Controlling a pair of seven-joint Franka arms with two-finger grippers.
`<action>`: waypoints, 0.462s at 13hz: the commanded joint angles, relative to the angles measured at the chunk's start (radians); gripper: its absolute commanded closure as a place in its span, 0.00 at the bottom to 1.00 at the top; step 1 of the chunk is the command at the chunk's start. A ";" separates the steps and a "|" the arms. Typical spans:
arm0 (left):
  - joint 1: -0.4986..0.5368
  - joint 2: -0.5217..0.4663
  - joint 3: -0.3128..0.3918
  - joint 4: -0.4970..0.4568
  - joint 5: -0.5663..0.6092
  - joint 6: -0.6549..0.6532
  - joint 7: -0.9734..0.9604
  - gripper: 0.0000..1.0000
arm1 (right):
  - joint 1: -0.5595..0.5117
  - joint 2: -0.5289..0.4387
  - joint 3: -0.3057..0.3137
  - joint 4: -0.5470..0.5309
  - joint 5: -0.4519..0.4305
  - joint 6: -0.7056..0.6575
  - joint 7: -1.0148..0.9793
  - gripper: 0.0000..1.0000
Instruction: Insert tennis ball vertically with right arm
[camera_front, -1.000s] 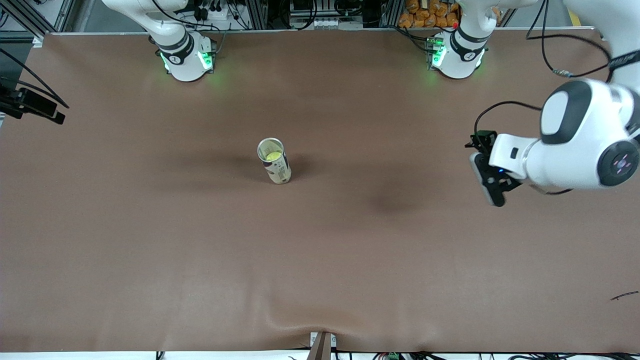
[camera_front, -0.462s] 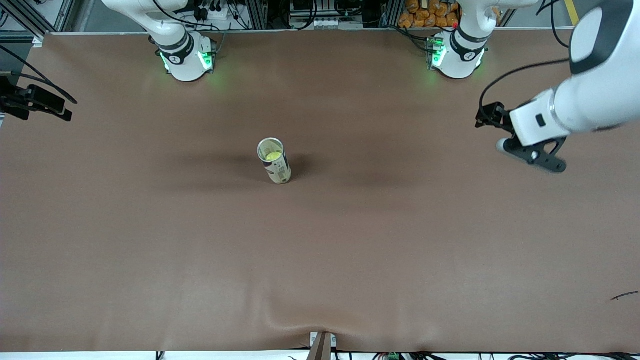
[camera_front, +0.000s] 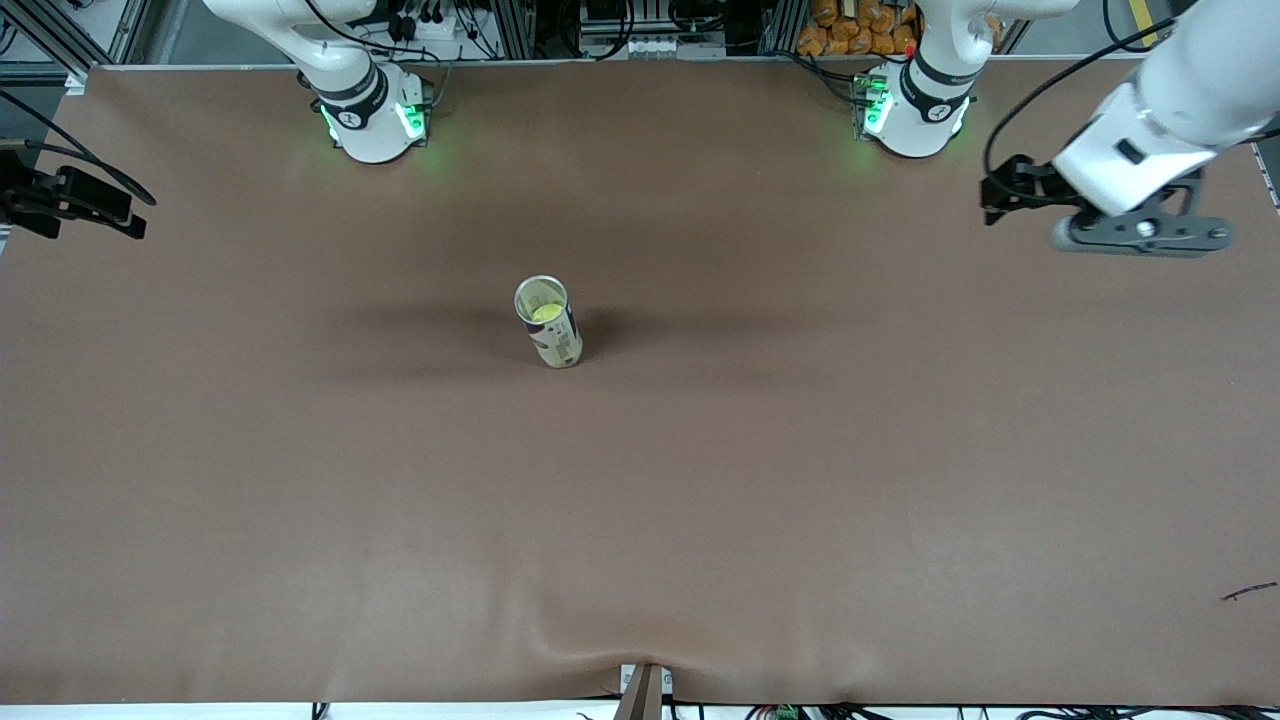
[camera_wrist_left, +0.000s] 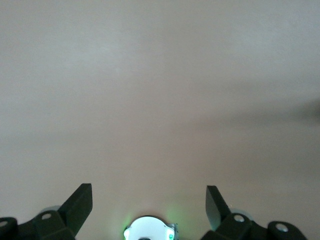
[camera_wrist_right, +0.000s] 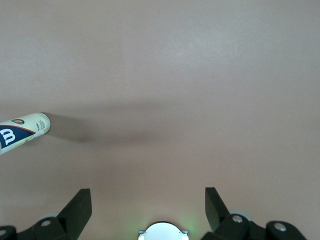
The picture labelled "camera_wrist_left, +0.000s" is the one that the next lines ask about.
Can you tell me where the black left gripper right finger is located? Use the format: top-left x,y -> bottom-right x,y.
201,185 -> 306,240

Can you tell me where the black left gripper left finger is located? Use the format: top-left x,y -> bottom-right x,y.
0,183 -> 93,240

